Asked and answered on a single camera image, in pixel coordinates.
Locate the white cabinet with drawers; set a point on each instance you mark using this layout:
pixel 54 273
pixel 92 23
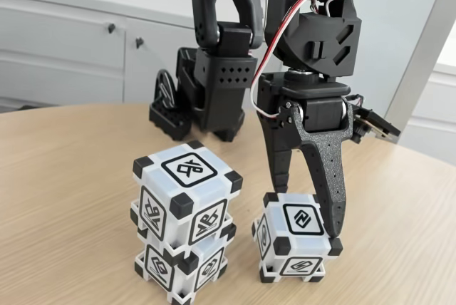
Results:
pixel 53 52

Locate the white cube with paperclip symbol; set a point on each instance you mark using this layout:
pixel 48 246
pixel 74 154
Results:
pixel 160 269

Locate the black clamp wheel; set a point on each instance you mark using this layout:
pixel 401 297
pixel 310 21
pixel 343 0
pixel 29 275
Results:
pixel 164 87

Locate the black cabinet key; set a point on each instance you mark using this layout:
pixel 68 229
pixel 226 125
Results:
pixel 139 42
pixel 110 28

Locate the white low cabinet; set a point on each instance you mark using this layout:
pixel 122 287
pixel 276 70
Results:
pixel 441 112

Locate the white cube with lightning symbol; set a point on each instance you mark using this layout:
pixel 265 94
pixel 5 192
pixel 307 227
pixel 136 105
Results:
pixel 299 216

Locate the gripper camera module with bracket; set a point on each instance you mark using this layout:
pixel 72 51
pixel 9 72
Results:
pixel 377 125

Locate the white cube with letter symbol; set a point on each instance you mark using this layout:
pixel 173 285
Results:
pixel 185 169

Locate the grey metal post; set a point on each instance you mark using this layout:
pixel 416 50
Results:
pixel 420 70

